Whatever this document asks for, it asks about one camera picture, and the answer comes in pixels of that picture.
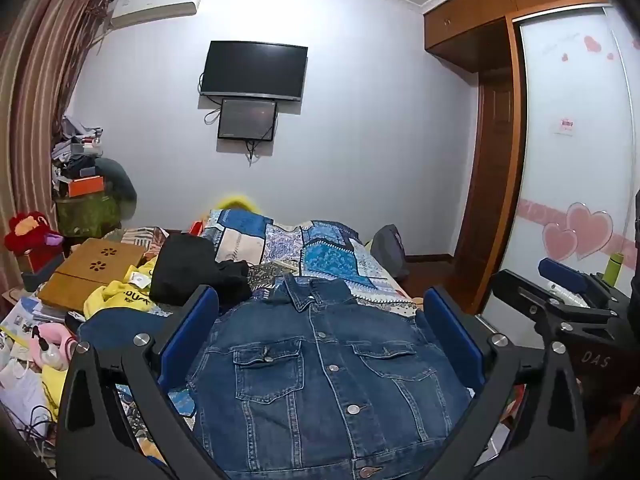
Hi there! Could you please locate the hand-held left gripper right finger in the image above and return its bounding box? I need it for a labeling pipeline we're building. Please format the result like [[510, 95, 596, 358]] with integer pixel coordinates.
[[424, 286, 592, 480]]

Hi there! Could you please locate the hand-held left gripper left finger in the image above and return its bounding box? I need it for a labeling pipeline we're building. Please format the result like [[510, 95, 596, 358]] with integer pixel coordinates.
[[55, 284, 236, 480]]

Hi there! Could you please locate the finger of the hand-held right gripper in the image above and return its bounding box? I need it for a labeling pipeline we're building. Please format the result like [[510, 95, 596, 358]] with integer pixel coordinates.
[[538, 257, 608, 306], [487, 269, 621, 335]]

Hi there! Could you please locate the blue denim jacket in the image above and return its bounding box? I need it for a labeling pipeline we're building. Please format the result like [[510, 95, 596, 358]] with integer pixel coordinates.
[[77, 274, 476, 480]]

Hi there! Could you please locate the green bottle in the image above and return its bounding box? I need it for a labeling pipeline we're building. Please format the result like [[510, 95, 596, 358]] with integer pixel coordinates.
[[604, 252, 626, 286]]

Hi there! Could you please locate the black garment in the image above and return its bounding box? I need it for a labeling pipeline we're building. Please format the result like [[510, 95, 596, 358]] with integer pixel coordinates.
[[149, 234, 253, 306]]

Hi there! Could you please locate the yellow hoodie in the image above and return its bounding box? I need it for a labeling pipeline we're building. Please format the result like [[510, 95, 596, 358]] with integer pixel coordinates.
[[82, 260, 161, 321]]

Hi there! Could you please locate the white heart-print sliding door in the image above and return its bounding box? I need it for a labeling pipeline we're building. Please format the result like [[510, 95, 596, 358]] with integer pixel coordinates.
[[477, 2, 640, 331]]

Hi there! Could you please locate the brown wooden door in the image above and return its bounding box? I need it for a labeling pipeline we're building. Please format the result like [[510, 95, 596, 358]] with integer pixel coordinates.
[[452, 15, 526, 311]]

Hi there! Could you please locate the wooden folding lap table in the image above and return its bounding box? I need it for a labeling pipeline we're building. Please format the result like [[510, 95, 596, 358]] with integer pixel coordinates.
[[37, 237, 153, 313]]

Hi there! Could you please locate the yellow round object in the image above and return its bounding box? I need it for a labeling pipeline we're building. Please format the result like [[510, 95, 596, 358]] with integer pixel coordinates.
[[212, 195, 258, 213]]

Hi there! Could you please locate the pink plush toy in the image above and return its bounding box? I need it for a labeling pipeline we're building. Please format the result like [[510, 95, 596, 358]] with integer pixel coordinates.
[[30, 322, 81, 368]]

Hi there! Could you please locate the blue patchwork bed cover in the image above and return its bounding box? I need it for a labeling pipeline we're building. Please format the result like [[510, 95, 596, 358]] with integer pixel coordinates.
[[77, 208, 426, 480]]

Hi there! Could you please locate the dark green bag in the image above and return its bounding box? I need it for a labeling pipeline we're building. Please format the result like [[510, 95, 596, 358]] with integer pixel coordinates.
[[95, 157, 138, 221]]

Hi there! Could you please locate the pile of magazines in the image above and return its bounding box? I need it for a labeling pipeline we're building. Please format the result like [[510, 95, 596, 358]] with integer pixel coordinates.
[[0, 295, 66, 341]]

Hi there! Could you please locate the orange box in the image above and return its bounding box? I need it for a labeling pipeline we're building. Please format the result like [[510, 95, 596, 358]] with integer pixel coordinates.
[[67, 176, 107, 198]]

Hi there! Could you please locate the white plastic bag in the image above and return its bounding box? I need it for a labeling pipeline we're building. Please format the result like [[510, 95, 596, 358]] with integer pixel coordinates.
[[0, 345, 51, 426]]

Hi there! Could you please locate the red plush toy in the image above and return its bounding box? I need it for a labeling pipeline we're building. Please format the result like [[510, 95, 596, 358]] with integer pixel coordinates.
[[5, 210, 63, 253]]

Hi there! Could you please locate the pile of clutter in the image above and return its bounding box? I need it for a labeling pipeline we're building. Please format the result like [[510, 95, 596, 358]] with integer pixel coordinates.
[[51, 115, 108, 196]]

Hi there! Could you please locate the wooden overhead cabinet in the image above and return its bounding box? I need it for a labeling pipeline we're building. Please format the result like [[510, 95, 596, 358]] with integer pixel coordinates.
[[422, 0, 613, 76]]

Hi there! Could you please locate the striped brown curtain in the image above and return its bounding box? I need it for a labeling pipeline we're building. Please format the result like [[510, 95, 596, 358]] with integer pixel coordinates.
[[0, 0, 116, 306]]

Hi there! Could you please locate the white air conditioner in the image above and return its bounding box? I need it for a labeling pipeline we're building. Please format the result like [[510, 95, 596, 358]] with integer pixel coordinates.
[[110, 0, 206, 28]]

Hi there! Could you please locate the black monitor cable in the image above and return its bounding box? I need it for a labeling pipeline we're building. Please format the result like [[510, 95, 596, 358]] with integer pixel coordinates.
[[245, 137, 266, 167]]

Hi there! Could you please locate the small black wall monitor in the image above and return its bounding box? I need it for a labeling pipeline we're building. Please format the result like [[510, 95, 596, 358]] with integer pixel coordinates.
[[216, 98, 279, 142]]

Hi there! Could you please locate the black wall television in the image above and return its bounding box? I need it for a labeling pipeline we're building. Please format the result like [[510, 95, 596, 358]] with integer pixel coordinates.
[[199, 40, 309, 102]]

